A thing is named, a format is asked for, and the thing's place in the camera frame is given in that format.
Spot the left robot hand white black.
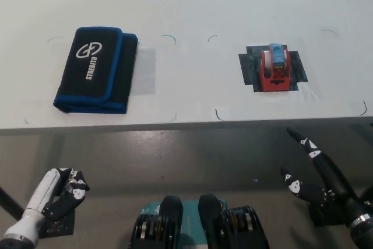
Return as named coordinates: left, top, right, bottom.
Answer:
left=2, top=167, right=91, bottom=244

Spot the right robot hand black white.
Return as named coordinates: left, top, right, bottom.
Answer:
left=280, top=127, right=371, bottom=229

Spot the red tape dispenser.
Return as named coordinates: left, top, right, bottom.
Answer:
left=260, top=42, right=292, bottom=93

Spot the black blue fabric notebook case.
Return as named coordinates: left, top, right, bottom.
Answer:
left=52, top=26, right=139, bottom=115

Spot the black tape patch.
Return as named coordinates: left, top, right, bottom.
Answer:
left=238, top=44, right=309, bottom=93

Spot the black table leg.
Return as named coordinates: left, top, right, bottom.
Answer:
left=0, top=186, right=26, bottom=220

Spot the robot torso black teal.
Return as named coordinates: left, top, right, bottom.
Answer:
left=128, top=193, right=270, bottom=249

